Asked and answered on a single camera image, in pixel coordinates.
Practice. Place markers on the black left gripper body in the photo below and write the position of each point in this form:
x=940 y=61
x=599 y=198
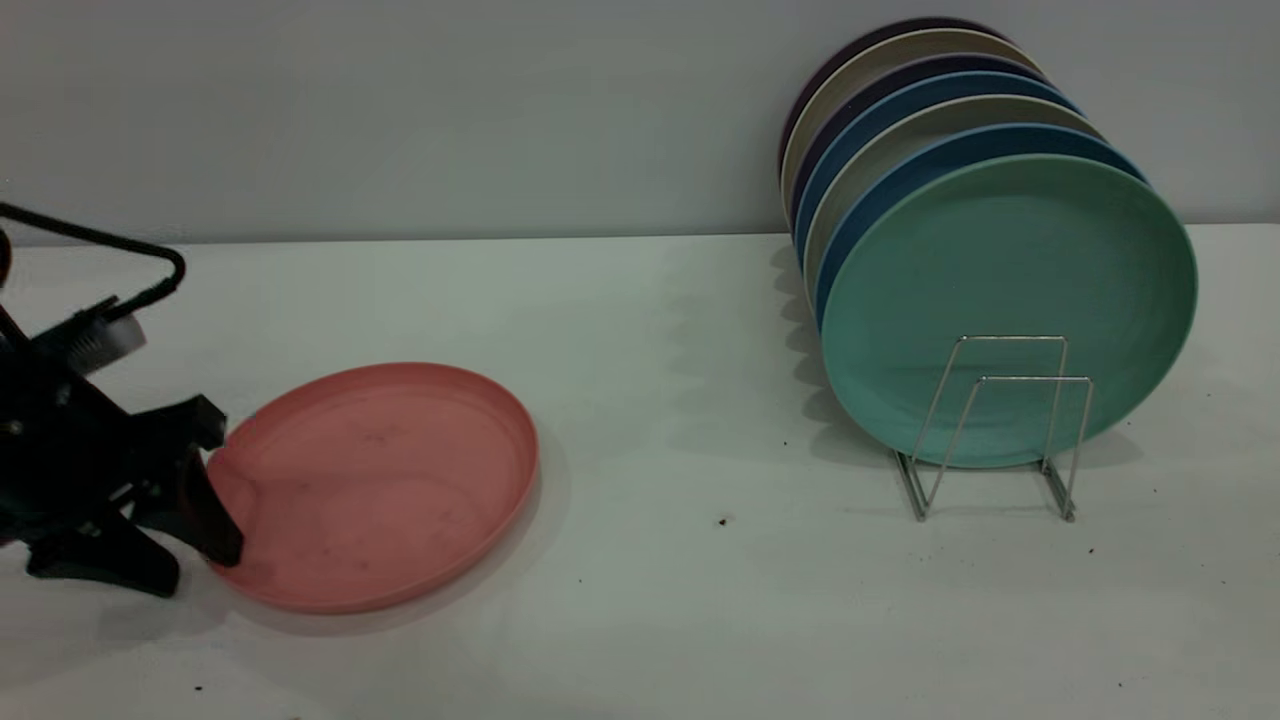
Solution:
x=60 y=450

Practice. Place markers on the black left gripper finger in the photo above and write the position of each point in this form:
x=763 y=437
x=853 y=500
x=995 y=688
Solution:
x=195 y=480
x=110 y=560

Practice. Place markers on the pink round plate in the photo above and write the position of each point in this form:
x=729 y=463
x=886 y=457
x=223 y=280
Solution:
x=390 y=480

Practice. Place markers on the blue round plate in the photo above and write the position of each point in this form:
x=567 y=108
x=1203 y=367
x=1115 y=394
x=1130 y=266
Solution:
x=900 y=170
x=910 y=97

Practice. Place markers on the dark purple round plate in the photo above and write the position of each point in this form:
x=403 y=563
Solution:
x=848 y=55

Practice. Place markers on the dark navy round plate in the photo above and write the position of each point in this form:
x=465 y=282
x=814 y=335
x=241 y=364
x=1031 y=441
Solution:
x=900 y=72

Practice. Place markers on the beige round plate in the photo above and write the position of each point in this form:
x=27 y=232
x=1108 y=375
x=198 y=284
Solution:
x=940 y=118
x=890 y=55

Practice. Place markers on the green round plate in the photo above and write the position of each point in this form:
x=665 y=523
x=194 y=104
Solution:
x=1000 y=260

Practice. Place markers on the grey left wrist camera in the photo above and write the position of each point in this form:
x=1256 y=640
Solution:
x=110 y=340

